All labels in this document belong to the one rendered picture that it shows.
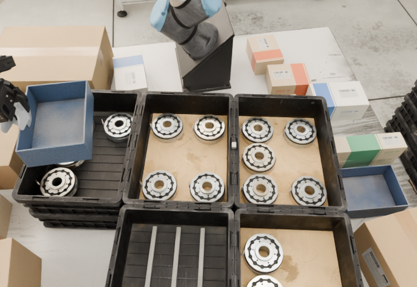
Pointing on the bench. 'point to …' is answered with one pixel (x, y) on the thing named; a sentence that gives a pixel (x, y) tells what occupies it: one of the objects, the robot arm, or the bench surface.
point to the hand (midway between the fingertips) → (25, 120)
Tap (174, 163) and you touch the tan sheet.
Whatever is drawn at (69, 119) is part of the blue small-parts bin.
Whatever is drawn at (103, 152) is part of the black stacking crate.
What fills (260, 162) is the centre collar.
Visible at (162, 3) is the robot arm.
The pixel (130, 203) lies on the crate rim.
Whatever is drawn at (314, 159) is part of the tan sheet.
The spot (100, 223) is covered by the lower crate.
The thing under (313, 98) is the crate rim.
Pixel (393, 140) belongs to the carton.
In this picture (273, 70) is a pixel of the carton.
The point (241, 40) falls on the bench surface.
